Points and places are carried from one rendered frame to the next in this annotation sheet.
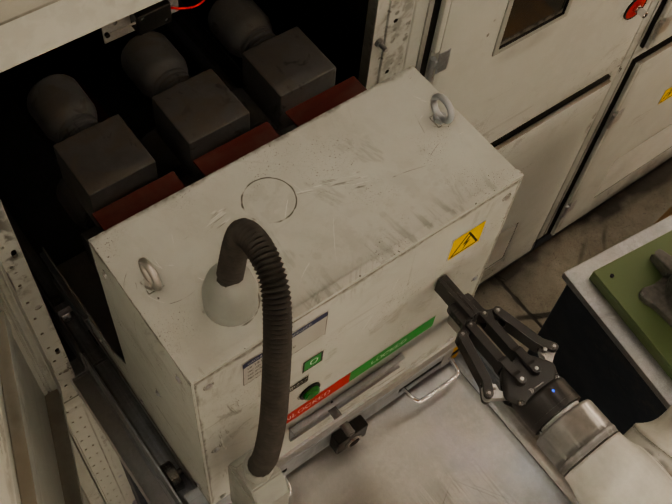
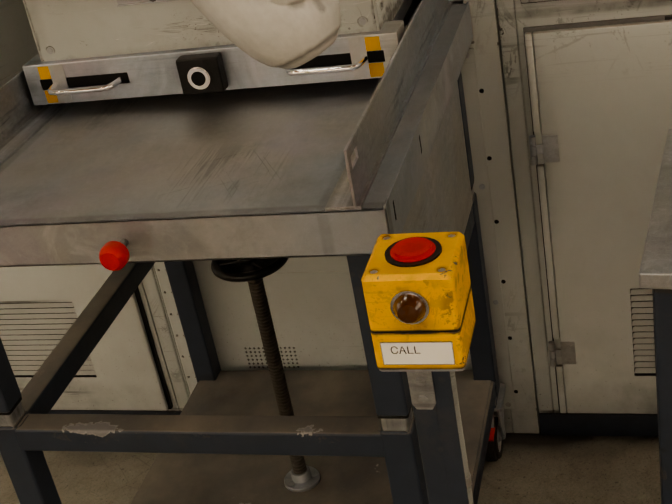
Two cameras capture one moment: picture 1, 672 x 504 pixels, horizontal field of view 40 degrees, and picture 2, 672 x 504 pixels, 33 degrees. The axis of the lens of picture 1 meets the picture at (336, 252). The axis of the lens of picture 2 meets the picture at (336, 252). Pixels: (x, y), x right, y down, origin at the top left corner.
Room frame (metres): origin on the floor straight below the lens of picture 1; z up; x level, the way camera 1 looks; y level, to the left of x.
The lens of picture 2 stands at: (-0.05, -1.41, 1.38)
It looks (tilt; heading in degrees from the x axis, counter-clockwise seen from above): 28 degrees down; 62
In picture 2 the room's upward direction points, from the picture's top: 11 degrees counter-clockwise
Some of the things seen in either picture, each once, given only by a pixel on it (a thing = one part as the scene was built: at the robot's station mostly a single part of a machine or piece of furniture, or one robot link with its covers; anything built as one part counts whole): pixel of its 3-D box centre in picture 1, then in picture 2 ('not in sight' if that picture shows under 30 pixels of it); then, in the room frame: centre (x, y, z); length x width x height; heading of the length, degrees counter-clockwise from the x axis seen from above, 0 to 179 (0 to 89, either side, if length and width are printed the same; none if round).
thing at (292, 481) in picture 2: not in sight; (301, 475); (0.54, -0.05, 0.18); 0.06 x 0.06 x 0.02
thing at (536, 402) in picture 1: (534, 390); not in sight; (0.50, -0.28, 1.23); 0.09 x 0.08 x 0.07; 43
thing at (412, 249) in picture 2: not in sight; (413, 254); (0.41, -0.68, 0.90); 0.04 x 0.04 x 0.02
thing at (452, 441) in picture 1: (338, 441); (218, 120); (0.54, -0.05, 0.82); 0.68 x 0.62 x 0.06; 43
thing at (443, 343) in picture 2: not in sight; (420, 300); (0.41, -0.68, 0.85); 0.08 x 0.08 x 0.10; 43
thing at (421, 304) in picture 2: not in sight; (408, 311); (0.38, -0.72, 0.87); 0.03 x 0.01 x 0.03; 133
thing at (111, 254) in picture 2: not in sight; (117, 251); (0.28, -0.29, 0.82); 0.04 x 0.03 x 0.03; 43
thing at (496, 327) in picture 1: (507, 345); not in sight; (0.56, -0.24, 1.23); 0.11 x 0.01 x 0.04; 42
